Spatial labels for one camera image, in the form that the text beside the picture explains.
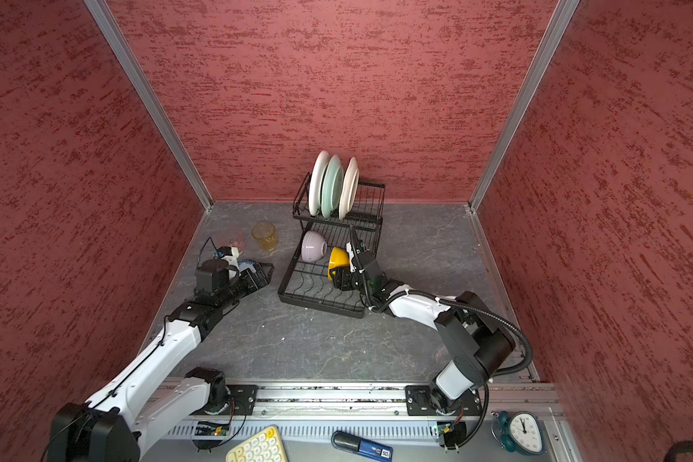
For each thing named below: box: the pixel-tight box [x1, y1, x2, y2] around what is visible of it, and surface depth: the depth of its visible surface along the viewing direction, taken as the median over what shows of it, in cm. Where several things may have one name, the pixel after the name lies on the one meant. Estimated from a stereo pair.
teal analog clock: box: [490, 410, 547, 457], surface depth 69 cm
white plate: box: [308, 150, 331, 216], surface depth 80 cm
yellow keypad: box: [226, 425, 289, 462], surface depth 67 cm
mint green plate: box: [321, 154, 345, 219], surface depth 81 cm
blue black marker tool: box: [331, 430, 394, 462], surface depth 66 cm
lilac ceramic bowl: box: [301, 230, 329, 263], surface depth 97 cm
